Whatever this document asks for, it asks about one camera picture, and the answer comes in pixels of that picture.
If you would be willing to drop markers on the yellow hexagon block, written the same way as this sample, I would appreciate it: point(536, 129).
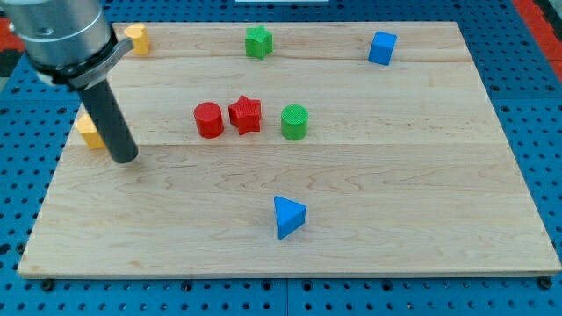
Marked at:
point(88, 130)

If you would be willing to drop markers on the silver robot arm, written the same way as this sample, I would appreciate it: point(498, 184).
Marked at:
point(67, 41)

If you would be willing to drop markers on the light wooden board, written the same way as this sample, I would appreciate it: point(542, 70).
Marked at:
point(404, 171)

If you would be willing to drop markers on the green cylinder block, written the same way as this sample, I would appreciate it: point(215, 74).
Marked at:
point(294, 119)

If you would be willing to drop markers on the red star block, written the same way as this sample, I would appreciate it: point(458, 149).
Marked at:
point(245, 114)

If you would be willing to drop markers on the blue triangle block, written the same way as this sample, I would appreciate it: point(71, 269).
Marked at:
point(290, 215)

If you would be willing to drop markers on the red cylinder block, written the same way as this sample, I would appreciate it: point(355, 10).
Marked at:
point(209, 122)

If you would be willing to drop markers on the green star block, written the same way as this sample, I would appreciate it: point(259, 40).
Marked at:
point(258, 42)

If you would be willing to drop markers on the blue cube block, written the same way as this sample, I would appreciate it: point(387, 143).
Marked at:
point(382, 47)

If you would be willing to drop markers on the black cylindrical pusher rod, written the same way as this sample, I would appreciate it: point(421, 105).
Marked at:
point(102, 106)

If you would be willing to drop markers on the yellow heart block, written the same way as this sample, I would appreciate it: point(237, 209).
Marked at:
point(138, 34)

